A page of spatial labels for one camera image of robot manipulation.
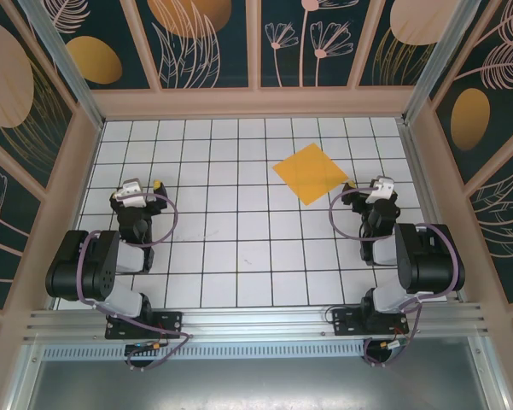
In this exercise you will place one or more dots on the grey metal sheet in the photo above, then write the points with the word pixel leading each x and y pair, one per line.
pixel 256 384

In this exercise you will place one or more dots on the aluminium corner post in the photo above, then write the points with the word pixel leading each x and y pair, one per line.
pixel 70 72
pixel 438 64

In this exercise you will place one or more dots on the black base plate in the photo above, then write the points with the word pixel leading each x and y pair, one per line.
pixel 166 324
pixel 345 322

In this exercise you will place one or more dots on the aluminium side rail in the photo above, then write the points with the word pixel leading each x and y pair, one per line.
pixel 414 162

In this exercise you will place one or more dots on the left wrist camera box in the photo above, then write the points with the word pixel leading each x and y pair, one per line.
pixel 130 194

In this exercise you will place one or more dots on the aluminium mounting rail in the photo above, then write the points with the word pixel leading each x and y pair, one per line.
pixel 256 320

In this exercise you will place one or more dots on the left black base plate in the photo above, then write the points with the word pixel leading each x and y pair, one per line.
pixel 166 324

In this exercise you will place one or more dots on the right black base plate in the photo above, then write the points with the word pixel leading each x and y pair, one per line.
pixel 345 322

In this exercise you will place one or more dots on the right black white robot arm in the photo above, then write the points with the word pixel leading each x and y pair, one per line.
pixel 427 260

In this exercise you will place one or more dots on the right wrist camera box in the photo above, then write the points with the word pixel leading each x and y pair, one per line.
pixel 380 190

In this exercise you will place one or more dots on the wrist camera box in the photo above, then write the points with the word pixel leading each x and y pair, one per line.
pixel 130 194
pixel 380 190

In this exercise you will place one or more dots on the small circuit board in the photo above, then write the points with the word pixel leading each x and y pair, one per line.
pixel 392 343
pixel 147 347

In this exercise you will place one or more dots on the yellow paper sheet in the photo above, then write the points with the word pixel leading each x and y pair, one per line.
pixel 309 175

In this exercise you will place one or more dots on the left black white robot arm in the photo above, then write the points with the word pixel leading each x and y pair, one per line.
pixel 89 269

